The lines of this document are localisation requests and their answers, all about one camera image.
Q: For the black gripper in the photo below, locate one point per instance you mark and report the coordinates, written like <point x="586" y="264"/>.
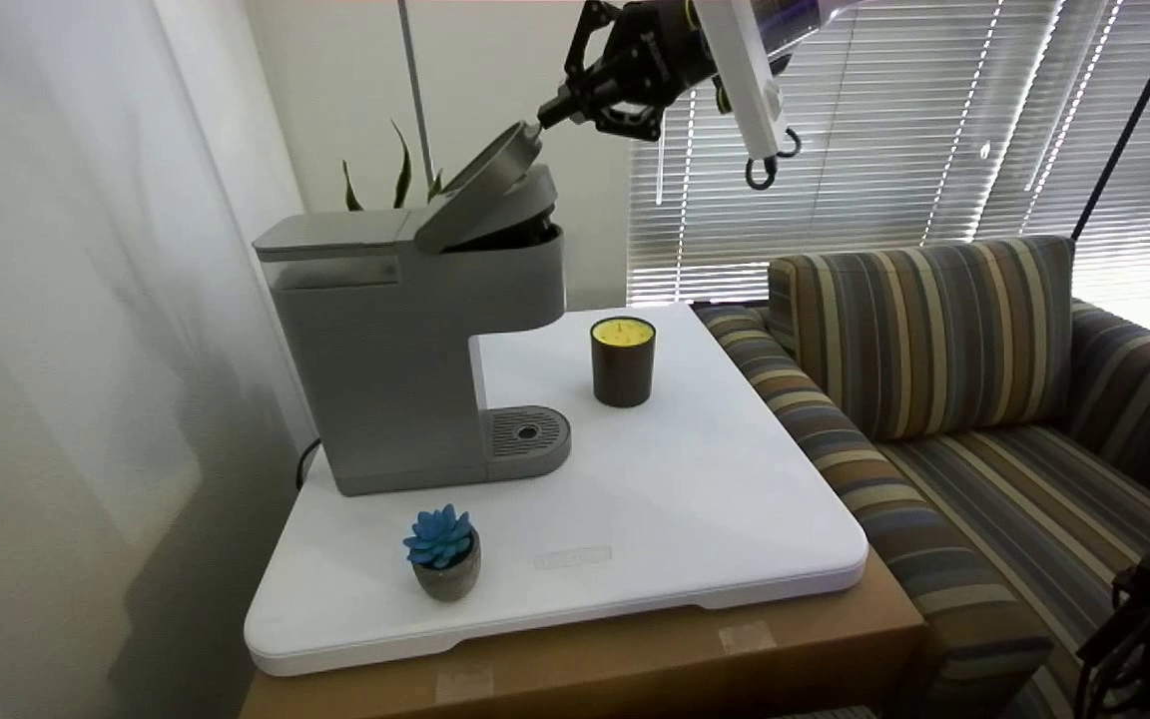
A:
<point x="669" y="46"/>

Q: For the grey coffee machine lid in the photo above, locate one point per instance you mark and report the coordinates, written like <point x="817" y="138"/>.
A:
<point x="489" y="195"/>

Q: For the grey coffee machine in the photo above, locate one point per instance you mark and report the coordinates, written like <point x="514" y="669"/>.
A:
<point x="381" y="360"/>

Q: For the thin grey plant stem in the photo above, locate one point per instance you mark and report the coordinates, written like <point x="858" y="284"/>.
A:
<point x="413" y="81"/>

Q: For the green plant leaves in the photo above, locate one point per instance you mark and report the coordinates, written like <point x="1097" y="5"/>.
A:
<point x="403" y="183"/>

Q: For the yellow candle in dark glass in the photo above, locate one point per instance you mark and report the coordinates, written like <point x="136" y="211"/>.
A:
<point x="625" y="367"/>

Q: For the white window blinds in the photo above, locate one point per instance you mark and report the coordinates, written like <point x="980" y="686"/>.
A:
<point x="919" y="145"/>

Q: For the striped sofa back cushion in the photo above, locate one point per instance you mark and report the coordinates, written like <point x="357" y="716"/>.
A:
<point x="930" y="334"/>

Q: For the white plastic board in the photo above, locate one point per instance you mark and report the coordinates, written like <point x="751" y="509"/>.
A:
<point x="681" y="492"/>

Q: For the blue succulent in grey pot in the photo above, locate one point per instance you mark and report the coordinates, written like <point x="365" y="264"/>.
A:
<point x="445" y="544"/>

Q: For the black slanted pole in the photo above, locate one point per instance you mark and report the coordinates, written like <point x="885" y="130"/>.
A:
<point x="1129" y="122"/>

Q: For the brown cardboard box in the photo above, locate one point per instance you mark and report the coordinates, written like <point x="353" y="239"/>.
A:
<point x="658" y="660"/>

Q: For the striped sofa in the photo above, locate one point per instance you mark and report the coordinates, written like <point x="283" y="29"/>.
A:
<point x="1002" y="504"/>

